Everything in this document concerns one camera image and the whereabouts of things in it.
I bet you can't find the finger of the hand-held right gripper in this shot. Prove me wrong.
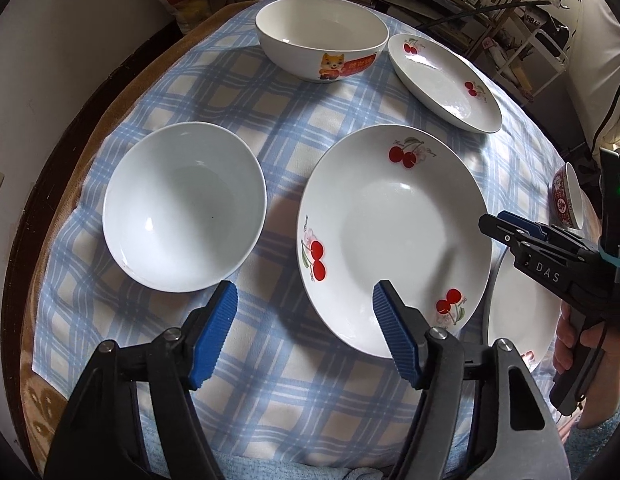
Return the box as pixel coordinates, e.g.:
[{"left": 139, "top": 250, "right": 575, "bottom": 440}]
[
  {"left": 478, "top": 212, "right": 558, "bottom": 260},
  {"left": 497, "top": 211, "right": 599, "bottom": 256}
]

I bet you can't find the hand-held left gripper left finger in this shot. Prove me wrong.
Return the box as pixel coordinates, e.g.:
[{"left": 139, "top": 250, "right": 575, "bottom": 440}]
[{"left": 44, "top": 280, "right": 239, "bottom": 480}]

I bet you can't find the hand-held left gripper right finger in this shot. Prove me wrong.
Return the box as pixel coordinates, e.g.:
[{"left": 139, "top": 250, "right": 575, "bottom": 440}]
[{"left": 372, "top": 280, "right": 573, "bottom": 480}]

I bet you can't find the small red-patterned bowl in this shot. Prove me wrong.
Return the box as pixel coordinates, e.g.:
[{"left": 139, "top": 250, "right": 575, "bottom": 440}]
[{"left": 550, "top": 162, "right": 585, "bottom": 231}]

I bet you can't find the white cherry-print plate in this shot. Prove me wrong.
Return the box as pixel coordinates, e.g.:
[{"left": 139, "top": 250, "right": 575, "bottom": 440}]
[
  {"left": 482, "top": 255, "right": 563, "bottom": 373},
  {"left": 387, "top": 34, "right": 504, "bottom": 135},
  {"left": 296, "top": 124, "right": 493, "bottom": 359}
]

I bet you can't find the plain white bowl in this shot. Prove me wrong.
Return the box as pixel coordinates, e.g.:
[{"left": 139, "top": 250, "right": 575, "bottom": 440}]
[{"left": 102, "top": 121, "right": 268, "bottom": 292}]

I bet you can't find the white bowl with fox print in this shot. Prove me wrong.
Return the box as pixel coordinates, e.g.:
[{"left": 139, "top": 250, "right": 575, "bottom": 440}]
[{"left": 255, "top": 0, "right": 389, "bottom": 83}]

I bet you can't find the person's right forearm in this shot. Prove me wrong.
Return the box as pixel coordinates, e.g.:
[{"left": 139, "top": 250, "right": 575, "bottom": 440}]
[{"left": 557, "top": 400, "right": 620, "bottom": 463}]

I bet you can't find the person's right hand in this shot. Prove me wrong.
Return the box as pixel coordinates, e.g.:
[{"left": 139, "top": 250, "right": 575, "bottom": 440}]
[{"left": 552, "top": 305, "right": 620, "bottom": 429}]

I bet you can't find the blue plaid tablecloth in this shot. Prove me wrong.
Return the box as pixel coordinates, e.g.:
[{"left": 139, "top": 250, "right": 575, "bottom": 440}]
[{"left": 32, "top": 0, "right": 585, "bottom": 480}]

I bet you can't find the light blue knit clothing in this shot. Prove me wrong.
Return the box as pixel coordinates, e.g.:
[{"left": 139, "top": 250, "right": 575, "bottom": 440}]
[{"left": 210, "top": 452, "right": 408, "bottom": 480}]

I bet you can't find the white metal rack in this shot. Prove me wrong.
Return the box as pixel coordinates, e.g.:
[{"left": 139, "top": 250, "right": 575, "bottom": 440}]
[{"left": 510, "top": 25, "right": 570, "bottom": 98}]

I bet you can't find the tan blanket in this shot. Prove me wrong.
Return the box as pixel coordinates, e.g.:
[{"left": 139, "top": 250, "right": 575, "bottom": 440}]
[{"left": 17, "top": 2, "right": 261, "bottom": 467}]

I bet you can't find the black bag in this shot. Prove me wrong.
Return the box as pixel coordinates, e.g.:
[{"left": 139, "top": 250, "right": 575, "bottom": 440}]
[{"left": 530, "top": 10, "right": 570, "bottom": 56}]

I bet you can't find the white curtain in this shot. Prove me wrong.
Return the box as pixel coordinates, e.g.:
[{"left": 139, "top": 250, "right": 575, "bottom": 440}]
[{"left": 554, "top": 0, "right": 620, "bottom": 148}]

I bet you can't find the dark wooden table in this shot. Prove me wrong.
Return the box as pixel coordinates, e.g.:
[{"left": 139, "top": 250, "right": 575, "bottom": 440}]
[{"left": 2, "top": 22, "right": 183, "bottom": 321}]

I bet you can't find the wooden shelf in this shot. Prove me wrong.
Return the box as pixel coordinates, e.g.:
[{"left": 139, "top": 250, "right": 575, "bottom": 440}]
[{"left": 375, "top": 0, "right": 535, "bottom": 63}]

